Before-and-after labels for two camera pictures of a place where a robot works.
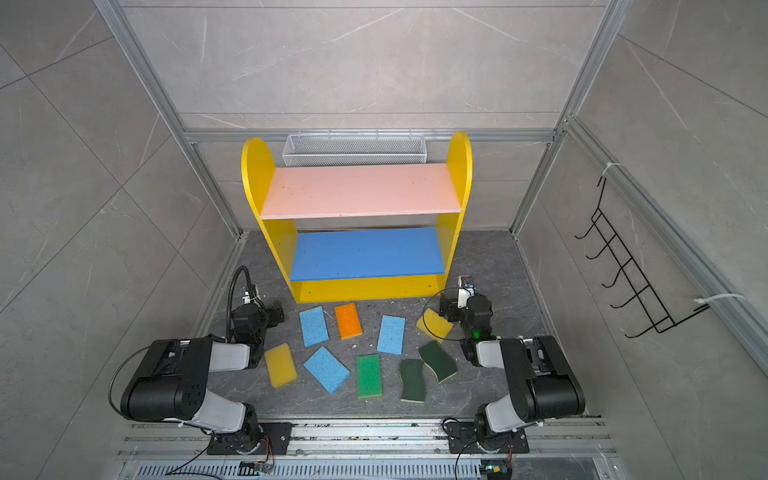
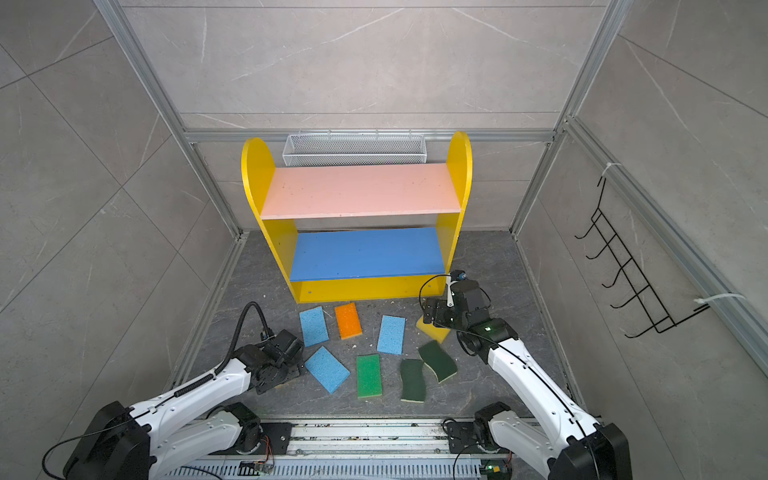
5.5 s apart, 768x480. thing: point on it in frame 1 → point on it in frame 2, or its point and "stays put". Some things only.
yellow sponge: [435, 325] stays put
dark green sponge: [436, 357] stays put
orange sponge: [348, 321] stays put
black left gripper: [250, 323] → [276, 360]
